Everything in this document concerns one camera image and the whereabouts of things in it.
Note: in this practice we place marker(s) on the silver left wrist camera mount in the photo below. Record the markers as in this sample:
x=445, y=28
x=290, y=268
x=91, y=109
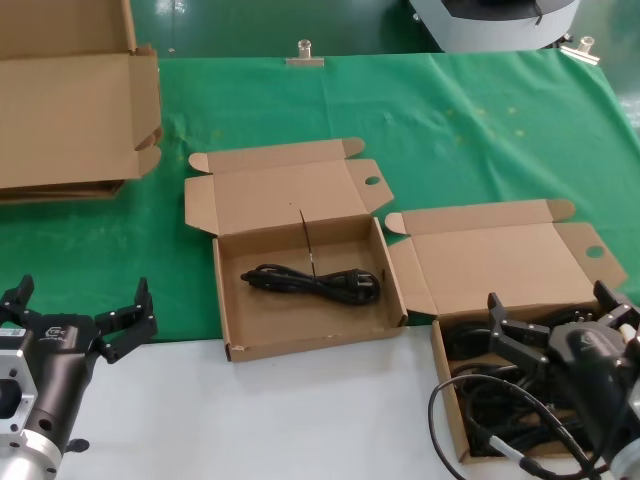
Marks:
x=15, y=390

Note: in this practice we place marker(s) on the large open cardboard box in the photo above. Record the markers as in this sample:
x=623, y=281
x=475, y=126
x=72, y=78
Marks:
x=65, y=120

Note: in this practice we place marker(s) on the small open cardboard box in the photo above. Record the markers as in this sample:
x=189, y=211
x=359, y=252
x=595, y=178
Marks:
x=500, y=265
x=300, y=320

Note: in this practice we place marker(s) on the grey machine base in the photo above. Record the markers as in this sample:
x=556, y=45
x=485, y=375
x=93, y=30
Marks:
x=500, y=30

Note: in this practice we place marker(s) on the metal binder clip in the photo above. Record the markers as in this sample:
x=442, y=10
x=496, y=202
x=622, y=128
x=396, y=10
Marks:
x=582, y=50
x=305, y=60

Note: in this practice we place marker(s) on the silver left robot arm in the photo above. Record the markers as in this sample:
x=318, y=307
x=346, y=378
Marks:
x=30, y=455

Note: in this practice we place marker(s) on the green tablecloth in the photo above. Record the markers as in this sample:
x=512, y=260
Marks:
x=450, y=125

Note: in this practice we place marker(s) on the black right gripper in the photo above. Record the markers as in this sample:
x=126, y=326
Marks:
x=595, y=370

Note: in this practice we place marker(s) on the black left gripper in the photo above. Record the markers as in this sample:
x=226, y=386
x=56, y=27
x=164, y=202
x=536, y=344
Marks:
x=60, y=365

